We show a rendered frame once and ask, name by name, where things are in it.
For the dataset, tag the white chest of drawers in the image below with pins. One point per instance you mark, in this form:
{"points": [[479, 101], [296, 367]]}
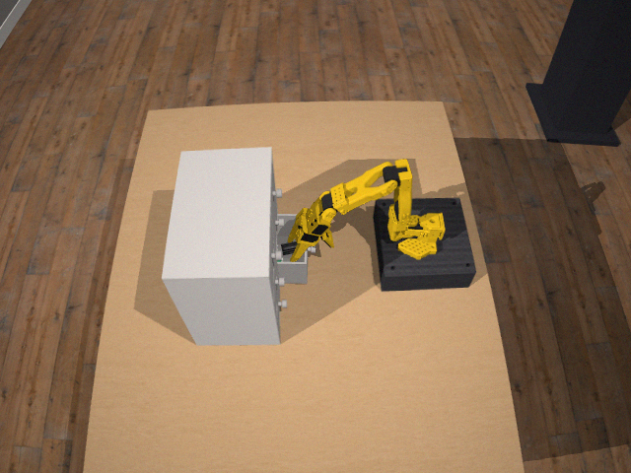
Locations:
{"points": [[216, 266]]}

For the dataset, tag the white eraser with black printed sleeve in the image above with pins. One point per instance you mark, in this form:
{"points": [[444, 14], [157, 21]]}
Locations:
{"points": [[287, 248]]}

